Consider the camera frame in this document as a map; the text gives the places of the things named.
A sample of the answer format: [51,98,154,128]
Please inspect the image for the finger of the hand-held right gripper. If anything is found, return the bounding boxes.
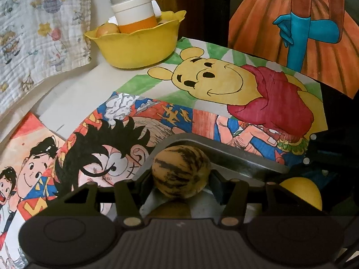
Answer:
[301,133,359,187]

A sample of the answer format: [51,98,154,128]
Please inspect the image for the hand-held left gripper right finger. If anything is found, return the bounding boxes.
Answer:
[210,170,298,226]

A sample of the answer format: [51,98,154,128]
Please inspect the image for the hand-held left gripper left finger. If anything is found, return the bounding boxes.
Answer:
[64,171,154,228]

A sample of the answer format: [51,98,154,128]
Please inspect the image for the yellow round fruit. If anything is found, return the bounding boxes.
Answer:
[279,178,323,212]

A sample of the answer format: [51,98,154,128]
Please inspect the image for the grey metal tray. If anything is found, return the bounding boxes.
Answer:
[132,133,291,220]

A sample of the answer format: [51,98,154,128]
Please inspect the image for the striped small melon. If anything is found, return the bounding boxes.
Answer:
[151,145,210,201]

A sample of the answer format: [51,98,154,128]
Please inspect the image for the black-haired anime character drawing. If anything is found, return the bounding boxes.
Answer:
[55,91,310,222]

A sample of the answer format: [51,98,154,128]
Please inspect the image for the cartoon boys drawing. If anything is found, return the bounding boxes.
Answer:
[0,112,69,261]

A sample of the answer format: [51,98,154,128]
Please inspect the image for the yellow bear drawing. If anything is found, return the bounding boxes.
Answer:
[114,36,329,135]

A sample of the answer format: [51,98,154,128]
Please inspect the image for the yellow plastic bowl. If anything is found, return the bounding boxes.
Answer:
[84,10,187,69]

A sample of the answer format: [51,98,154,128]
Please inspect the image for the orange dress figure drawing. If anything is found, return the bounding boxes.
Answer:
[228,0,359,100]

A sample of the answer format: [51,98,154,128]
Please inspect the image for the pale orange fruit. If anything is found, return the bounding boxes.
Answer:
[96,22,120,38]

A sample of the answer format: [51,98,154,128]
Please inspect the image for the white and orange cup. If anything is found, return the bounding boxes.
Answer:
[110,0,158,34]

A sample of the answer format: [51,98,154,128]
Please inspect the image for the printed white muslin cloth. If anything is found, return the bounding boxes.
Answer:
[0,0,93,116]

